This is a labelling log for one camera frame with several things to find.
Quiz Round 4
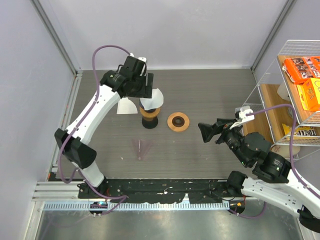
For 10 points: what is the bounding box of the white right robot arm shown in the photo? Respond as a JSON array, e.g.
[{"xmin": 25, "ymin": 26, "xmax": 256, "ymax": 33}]
[{"xmin": 198, "ymin": 106, "xmax": 320, "ymax": 233}]

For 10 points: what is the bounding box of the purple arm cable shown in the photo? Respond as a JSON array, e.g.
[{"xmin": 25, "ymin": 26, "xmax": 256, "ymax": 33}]
[
  {"xmin": 56, "ymin": 44, "xmax": 133, "ymax": 217},
  {"xmin": 228, "ymin": 103, "xmax": 320, "ymax": 220}
]

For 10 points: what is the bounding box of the white wire shelf rack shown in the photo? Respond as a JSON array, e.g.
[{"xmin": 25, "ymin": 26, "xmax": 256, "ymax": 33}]
[{"xmin": 242, "ymin": 40, "xmax": 320, "ymax": 161}]

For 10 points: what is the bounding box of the bamboo dripper ring holder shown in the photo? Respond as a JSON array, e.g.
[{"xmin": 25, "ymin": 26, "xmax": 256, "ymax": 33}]
[{"xmin": 139, "ymin": 106, "xmax": 161, "ymax": 119}]

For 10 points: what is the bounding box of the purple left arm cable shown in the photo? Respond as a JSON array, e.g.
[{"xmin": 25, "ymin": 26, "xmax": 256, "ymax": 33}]
[{"xmin": 56, "ymin": 44, "xmax": 133, "ymax": 217}]

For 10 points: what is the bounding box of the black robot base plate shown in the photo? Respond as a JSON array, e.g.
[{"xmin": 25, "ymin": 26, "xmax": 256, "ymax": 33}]
[{"xmin": 77, "ymin": 177, "xmax": 251, "ymax": 205}]

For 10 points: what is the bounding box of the wooden board under shelf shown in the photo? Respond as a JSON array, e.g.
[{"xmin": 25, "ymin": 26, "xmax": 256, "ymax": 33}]
[{"xmin": 246, "ymin": 83, "xmax": 292, "ymax": 165}]

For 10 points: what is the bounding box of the aluminium frame rail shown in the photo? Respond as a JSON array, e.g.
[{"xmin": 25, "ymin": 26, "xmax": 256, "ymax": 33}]
[{"xmin": 32, "ymin": 181, "xmax": 83, "ymax": 201}]

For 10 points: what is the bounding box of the white paper coffee filter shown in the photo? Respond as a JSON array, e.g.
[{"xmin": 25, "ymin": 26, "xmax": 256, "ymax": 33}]
[{"xmin": 139, "ymin": 88, "xmax": 164, "ymax": 111}]

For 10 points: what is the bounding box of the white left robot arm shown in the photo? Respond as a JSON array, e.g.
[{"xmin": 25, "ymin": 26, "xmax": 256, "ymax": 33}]
[{"xmin": 54, "ymin": 55, "xmax": 154, "ymax": 199}]

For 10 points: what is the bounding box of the white slotted cable duct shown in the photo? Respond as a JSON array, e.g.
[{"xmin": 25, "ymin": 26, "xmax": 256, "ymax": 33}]
[{"xmin": 43, "ymin": 200, "xmax": 230, "ymax": 211}]

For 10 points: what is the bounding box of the bamboo dripper ring on table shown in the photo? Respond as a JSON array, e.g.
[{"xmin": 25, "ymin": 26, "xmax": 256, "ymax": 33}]
[{"xmin": 166, "ymin": 112, "xmax": 190, "ymax": 133}]

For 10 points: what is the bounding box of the yellow candy bag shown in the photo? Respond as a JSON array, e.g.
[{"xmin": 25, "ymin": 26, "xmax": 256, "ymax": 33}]
[{"xmin": 282, "ymin": 123, "xmax": 318, "ymax": 137}]

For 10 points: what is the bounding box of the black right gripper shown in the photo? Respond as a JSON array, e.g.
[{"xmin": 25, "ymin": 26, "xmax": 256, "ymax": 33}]
[{"xmin": 197, "ymin": 118, "xmax": 250, "ymax": 166}]

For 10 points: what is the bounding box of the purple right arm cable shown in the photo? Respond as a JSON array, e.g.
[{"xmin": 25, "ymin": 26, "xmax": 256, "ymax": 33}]
[{"xmin": 228, "ymin": 103, "xmax": 320, "ymax": 220}]

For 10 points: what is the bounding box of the orange snack bag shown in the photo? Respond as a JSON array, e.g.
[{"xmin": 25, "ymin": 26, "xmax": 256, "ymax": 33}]
[{"xmin": 282, "ymin": 56, "xmax": 320, "ymax": 85}]

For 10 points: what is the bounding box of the yellow orange snack box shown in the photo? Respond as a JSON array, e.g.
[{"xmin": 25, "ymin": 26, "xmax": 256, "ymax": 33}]
[{"xmin": 297, "ymin": 78, "xmax": 320, "ymax": 112}]

